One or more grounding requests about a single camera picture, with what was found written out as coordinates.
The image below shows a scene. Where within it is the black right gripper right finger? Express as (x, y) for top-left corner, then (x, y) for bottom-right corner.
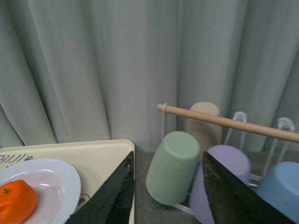
(202, 152), (294, 224)

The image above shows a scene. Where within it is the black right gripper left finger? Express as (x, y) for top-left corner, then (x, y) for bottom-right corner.
(66, 151), (135, 224)

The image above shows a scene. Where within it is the white ridged plate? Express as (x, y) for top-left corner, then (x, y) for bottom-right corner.
(0, 158), (81, 224)

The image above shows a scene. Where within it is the orange mandarin fruit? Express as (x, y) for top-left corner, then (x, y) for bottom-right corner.
(0, 180), (37, 224)

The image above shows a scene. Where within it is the purple plastic cup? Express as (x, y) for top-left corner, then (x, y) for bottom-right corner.
(189, 145), (251, 224)

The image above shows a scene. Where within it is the beige bear serving tray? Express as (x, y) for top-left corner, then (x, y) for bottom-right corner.
(0, 140), (135, 212)

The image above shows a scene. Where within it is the blue plastic cup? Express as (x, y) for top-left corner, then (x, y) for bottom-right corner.
(255, 161), (299, 223)

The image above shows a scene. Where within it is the green plastic cup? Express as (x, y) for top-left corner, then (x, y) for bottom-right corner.
(145, 131), (200, 205)

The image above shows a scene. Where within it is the beige plastic cup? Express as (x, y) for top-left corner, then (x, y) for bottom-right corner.
(185, 102), (222, 157)

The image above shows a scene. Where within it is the grey curtain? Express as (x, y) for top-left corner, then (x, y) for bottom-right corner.
(0, 0), (299, 152)

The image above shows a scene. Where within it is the white wire cup rack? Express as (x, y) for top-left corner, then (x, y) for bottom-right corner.
(157, 102), (299, 215)

